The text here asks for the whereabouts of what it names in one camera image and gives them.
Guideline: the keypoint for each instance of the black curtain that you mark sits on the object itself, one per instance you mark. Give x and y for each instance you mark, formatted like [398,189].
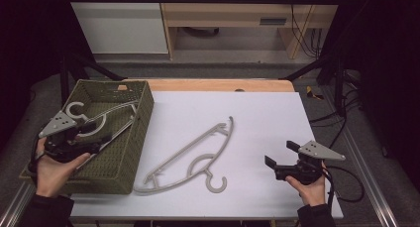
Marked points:
[386,55]
[29,38]

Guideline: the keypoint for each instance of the grey plastic clothes hanger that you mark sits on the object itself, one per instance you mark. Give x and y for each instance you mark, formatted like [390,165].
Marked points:
[76,103]
[122,130]
[214,190]

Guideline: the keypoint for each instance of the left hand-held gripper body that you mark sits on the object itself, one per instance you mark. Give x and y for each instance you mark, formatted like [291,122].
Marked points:
[59,124]

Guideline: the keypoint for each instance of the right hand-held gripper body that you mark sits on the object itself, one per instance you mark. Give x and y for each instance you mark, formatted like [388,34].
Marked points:
[317,151]

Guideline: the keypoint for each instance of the yellow and black tool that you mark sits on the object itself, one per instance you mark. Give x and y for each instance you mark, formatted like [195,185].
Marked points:
[312,94]

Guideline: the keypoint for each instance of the green woven basket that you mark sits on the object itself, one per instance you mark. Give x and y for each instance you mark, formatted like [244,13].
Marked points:
[132,147]

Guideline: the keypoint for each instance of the white cabinet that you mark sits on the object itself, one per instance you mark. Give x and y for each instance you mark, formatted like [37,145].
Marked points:
[122,28]

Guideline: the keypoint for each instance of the person's right hand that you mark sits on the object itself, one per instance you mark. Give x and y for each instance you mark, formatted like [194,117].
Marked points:
[312,194]

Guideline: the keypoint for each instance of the person's left hand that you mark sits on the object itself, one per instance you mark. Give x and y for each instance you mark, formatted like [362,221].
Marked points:
[54,177]

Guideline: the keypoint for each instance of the black frame strut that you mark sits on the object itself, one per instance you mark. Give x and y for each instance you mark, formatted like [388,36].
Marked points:
[338,88]
[85,66]

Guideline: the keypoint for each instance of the aluminium floor rail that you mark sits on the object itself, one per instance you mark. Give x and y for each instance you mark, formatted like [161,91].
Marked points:
[15,207]
[366,174]

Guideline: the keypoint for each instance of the light wooden desk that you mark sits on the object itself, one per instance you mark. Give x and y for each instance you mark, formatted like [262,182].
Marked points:
[231,19]

